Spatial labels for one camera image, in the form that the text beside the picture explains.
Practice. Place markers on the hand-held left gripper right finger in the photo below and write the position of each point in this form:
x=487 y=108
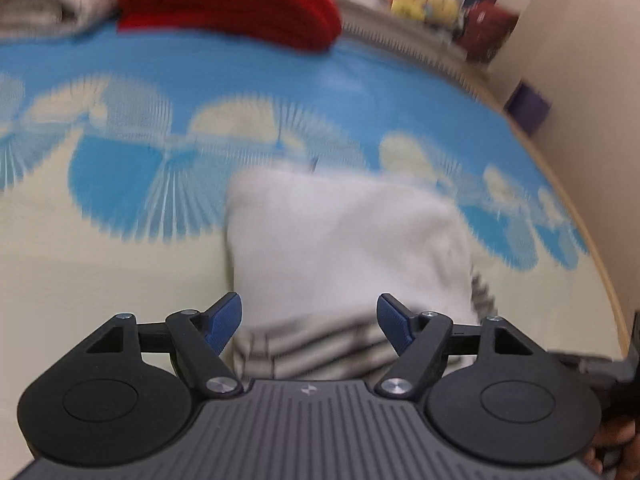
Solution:
x=395 y=321

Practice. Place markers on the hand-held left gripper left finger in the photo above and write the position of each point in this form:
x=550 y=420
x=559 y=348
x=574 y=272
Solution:
x=225 y=321

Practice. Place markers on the black white striped vest top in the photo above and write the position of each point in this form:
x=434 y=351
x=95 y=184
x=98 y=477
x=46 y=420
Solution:
x=345 y=255

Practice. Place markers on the person's right hand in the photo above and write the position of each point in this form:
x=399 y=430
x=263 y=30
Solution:
x=617 y=435

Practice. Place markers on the blue floral bed sheet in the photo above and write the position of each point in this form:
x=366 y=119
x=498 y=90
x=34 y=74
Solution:
x=150 y=160

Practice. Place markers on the purple box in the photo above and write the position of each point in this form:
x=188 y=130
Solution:
x=527 y=107

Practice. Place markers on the dark red cushion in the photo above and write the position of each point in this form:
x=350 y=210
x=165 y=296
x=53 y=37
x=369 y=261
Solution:
x=487 y=30

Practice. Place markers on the yellow round-head plush toy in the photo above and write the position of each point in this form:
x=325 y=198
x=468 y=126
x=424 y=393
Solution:
x=445 y=7

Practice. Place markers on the red folded blanket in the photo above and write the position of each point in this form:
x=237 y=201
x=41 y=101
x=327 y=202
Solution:
x=235 y=0

